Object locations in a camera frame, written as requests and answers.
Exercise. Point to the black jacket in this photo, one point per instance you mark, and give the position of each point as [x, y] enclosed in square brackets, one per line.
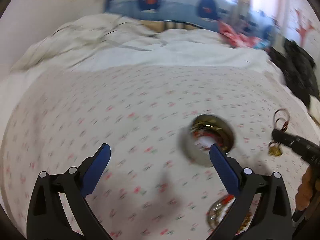
[298, 68]

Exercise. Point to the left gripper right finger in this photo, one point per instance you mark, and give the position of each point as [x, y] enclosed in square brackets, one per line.
[261, 209]

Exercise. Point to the striped tan pillow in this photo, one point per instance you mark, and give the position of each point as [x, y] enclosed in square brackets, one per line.
[161, 26]

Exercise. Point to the cherry print bed sheet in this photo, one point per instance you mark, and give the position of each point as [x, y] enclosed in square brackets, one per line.
[150, 189]

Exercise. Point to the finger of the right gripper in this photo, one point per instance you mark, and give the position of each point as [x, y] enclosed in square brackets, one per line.
[306, 149]

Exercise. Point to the person right hand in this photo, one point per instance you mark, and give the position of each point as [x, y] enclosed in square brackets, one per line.
[305, 191]

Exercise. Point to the turquoise cloth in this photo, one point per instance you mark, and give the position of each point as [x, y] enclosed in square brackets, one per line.
[262, 44]

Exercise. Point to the blue whale print curtain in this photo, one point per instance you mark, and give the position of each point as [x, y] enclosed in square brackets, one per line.
[203, 13]

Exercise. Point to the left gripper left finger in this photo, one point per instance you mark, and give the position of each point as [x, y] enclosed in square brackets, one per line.
[46, 217]

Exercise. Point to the peach bead bracelet gold charm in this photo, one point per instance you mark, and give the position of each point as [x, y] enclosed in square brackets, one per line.
[219, 210]

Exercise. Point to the pink crumpled cloth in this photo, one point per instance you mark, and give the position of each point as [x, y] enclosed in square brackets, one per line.
[235, 39]

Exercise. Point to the round silver metal tin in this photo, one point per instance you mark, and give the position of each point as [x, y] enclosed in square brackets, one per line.
[205, 130]

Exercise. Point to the red string bracelet gold charm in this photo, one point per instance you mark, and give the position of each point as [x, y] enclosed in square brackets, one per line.
[280, 121]

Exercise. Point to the white striped duvet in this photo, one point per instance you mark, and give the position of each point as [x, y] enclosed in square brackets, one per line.
[102, 41]

